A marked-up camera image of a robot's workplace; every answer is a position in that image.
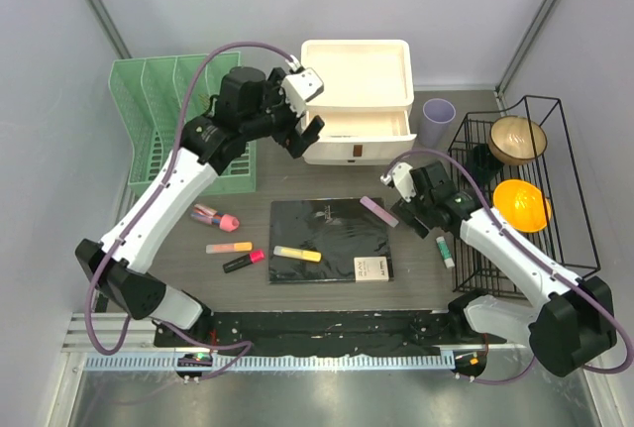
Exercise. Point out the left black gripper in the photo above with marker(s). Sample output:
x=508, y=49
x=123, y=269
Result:
x=298, y=143

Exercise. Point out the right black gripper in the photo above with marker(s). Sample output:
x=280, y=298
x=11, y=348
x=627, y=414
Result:
x=409, y=210

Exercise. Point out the white drawer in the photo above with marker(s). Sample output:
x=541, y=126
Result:
x=368, y=136
x=354, y=162

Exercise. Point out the green glue stick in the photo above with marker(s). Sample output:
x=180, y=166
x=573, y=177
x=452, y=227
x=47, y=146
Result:
x=445, y=252

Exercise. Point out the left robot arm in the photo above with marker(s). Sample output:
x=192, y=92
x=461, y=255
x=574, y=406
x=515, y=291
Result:
x=250, y=105

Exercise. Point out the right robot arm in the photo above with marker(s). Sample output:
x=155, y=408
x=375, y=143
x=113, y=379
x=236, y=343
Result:
x=566, y=322

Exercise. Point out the black cup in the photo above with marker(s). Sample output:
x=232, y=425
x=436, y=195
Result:
x=482, y=164

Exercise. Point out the purple cup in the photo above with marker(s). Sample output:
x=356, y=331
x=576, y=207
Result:
x=437, y=115

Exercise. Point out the white eraser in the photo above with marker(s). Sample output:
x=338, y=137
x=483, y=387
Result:
x=371, y=269

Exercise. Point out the white drawer cabinet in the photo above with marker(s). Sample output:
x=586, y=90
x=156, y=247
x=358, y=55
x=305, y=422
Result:
x=360, y=76

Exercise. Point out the orange bowl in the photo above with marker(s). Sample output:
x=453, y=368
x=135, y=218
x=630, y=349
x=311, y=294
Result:
x=522, y=205

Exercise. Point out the black notebook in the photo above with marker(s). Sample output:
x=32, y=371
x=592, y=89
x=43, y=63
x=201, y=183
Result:
x=340, y=229

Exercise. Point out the wooden bowl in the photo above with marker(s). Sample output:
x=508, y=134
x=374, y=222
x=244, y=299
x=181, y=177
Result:
x=516, y=140

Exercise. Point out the yellow highlighter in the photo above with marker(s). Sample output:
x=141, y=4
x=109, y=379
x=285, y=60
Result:
x=297, y=254

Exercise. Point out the orange highlighter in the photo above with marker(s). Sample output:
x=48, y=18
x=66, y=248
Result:
x=227, y=248

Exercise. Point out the pink capped pen bundle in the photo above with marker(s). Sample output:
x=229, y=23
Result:
x=212, y=217

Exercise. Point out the black pink highlighter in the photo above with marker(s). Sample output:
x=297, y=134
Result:
x=249, y=259

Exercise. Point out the green file organizer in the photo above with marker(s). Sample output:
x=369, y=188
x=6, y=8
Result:
x=148, y=93

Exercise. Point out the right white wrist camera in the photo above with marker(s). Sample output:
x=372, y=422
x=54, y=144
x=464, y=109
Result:
x=400, y=178

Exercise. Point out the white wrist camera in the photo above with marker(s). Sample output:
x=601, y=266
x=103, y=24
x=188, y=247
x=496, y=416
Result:
x=400, y=178
x=301, y=85

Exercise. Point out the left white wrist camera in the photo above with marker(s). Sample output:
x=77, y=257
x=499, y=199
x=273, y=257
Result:
x=301, y=85

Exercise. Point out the black wire rack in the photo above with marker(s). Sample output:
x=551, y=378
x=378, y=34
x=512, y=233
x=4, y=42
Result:
x=568, y=238

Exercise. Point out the white cable duct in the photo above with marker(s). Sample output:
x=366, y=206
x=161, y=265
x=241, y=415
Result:
x=174, y=361

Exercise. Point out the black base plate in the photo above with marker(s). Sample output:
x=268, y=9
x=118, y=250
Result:
x=334, y=334

